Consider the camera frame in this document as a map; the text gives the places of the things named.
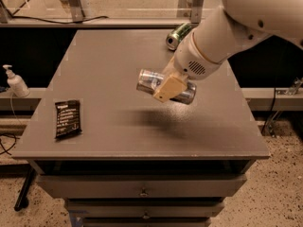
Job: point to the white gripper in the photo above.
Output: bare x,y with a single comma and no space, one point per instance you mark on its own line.
190,61

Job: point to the silver redbull can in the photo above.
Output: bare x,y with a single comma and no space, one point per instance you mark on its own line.
149,81

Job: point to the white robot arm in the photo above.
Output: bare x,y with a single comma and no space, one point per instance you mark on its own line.
234,26

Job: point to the green soda can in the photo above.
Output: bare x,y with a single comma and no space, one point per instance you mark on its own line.
177,35

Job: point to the black rxbar chocolate wrapper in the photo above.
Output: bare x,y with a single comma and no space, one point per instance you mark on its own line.
67,118

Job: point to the grey drawer cabinet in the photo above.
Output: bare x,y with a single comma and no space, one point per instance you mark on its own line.
138,162

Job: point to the white pump bottle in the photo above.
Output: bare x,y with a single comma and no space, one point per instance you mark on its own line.
16,83

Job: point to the metal frame post right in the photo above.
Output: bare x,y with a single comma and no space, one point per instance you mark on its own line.
190,10

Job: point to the metal frame post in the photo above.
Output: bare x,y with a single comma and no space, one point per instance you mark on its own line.
190,10
76,10

